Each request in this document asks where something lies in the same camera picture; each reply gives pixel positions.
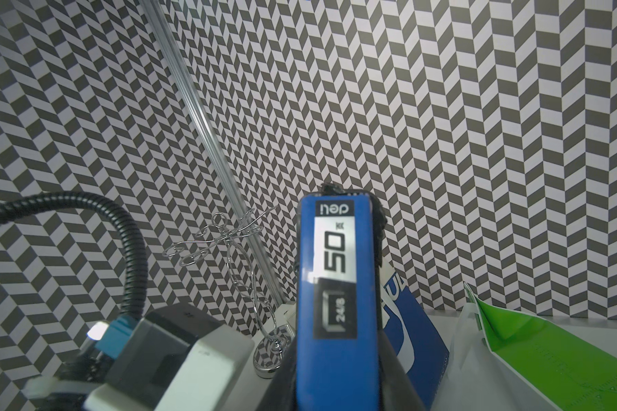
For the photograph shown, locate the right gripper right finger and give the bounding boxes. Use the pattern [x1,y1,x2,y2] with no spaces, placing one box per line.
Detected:
[378,338,426,411]

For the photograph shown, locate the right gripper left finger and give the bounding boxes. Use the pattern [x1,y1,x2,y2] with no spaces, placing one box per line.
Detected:
[255,344,298,411]

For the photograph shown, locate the blue black stapler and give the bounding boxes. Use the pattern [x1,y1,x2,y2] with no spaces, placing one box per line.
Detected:
[296,187,385,410]

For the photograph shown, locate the green white bag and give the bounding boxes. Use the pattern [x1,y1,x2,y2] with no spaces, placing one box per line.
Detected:
[437,286,617,410]

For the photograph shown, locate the metal wire mug tree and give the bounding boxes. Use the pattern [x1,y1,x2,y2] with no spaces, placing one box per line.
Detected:
[164,207,295,379]

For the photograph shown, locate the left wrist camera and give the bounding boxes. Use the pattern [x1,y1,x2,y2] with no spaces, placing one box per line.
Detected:
[83,303,254,410]

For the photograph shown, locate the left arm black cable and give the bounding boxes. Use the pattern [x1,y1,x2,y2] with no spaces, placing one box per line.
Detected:
[0,191,150,322]

